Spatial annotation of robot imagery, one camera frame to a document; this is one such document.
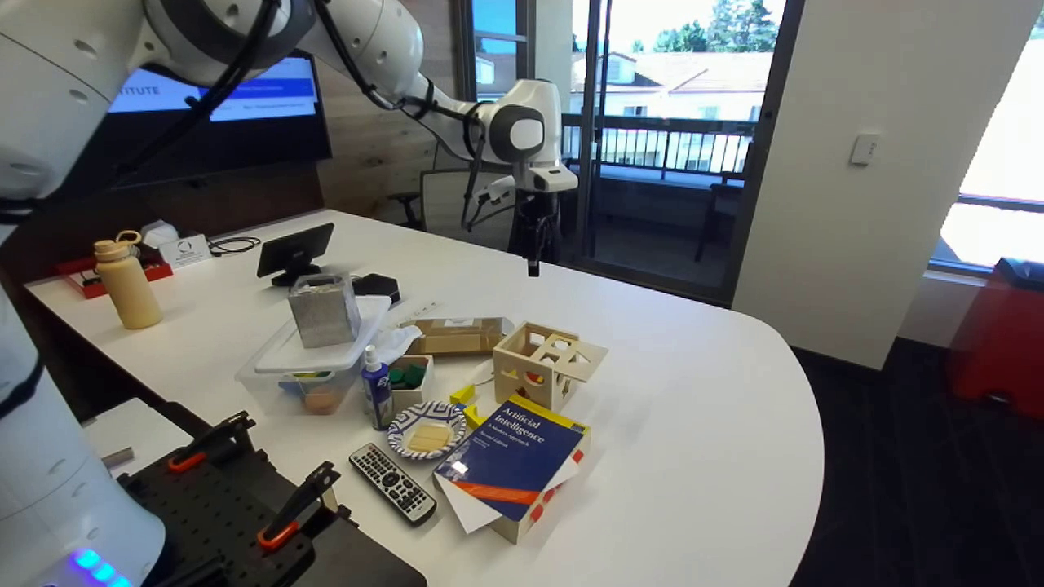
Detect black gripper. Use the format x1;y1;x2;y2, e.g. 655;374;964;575
511;194;557;276

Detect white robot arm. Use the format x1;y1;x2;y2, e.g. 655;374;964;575
0;0;576;587

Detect grey office chair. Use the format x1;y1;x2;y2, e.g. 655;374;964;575
391;169;511;249

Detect wooden tray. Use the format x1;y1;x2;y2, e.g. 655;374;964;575
412;316;509;356

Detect wooden shape sorter box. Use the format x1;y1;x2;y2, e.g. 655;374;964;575
494;324;582;411

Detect small cup green contents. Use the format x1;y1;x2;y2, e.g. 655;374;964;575
389;356;433;411

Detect glue bottle blue label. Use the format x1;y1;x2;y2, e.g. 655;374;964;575
363;346;395;431

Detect patterned plate with food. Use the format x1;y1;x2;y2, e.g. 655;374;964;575
384;400;469;463

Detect blue and yellow book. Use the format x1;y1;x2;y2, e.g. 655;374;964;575
433;398;592;542

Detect grey metal grater box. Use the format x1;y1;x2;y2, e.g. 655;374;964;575
290;275;363;350

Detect clear plastic storage container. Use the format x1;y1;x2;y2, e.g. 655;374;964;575
237;298;391;413

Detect black phone stand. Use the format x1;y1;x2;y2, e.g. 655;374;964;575
258;226;334;288

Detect black tv remote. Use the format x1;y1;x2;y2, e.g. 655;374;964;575
350;444;438;524

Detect black clamp orange tip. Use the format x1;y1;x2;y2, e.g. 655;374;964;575
164;411;256;473

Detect beige water bottle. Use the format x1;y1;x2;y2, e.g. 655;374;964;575
95;230;160;329

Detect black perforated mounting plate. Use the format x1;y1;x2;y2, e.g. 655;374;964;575
121;449;427;587

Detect red flat box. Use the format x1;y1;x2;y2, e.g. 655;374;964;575
58;254;174;299

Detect red cabinet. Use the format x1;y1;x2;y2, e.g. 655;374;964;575
951;258;1044;420

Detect wall tv screen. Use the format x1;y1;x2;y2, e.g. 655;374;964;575
111;55;321;123

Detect coiled cable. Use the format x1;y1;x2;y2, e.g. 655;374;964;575
205;233;265;260

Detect black clamp orange handle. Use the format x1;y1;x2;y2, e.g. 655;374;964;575
256;461;339;556

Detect white wall switch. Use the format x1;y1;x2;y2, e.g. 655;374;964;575
849;130;880;166

